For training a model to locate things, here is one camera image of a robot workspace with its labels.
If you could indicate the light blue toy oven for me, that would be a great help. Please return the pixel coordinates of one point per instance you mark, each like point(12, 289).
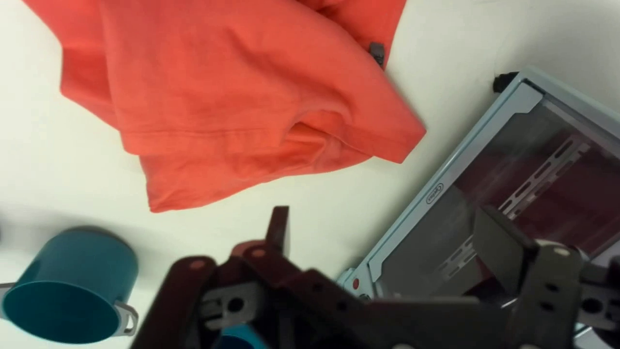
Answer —
point(530, 161)

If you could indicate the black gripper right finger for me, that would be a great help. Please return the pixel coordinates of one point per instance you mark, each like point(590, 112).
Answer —
point(555, 296)

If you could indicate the teal toy kettle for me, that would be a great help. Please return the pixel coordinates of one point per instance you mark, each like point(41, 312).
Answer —
point(237, 339)

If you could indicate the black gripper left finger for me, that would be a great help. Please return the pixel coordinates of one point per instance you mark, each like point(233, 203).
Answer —
point(272, 302)

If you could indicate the orange printed shirt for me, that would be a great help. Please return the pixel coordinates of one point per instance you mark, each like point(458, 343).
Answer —
point(225, 97)

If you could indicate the teal toy pot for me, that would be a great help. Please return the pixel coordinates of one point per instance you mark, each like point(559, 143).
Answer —
point(70, 283)

